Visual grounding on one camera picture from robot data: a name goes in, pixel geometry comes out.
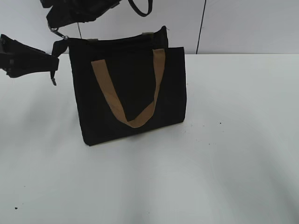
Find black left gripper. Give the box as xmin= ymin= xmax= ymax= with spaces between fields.
xmin=0 ymin=34 xmax=59 ymax=86

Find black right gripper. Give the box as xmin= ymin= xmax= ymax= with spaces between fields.
xmin=40 ymin=0 xmax=120 ymax=39

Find black tote bag tan handles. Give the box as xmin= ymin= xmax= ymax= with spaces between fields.
xmin=53 ymin=25 xmax=187 ymax=147

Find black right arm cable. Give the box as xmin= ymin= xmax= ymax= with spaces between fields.
xmin=128 ymin=0 xmax=154 ymax=17

